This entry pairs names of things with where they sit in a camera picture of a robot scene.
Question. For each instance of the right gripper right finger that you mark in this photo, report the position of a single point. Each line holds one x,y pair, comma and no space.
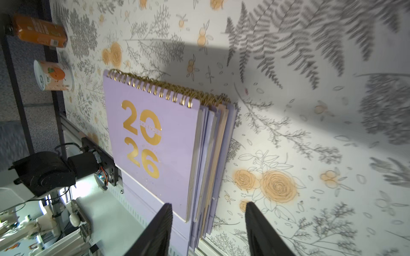
262,238

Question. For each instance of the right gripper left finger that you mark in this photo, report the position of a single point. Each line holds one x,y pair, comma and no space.
155,239

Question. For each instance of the purple 2026 calendar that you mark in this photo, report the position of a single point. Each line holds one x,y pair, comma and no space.
155,131
204,168
219,113
223,146
232,114

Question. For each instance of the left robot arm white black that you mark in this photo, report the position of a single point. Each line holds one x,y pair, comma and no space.
45,171

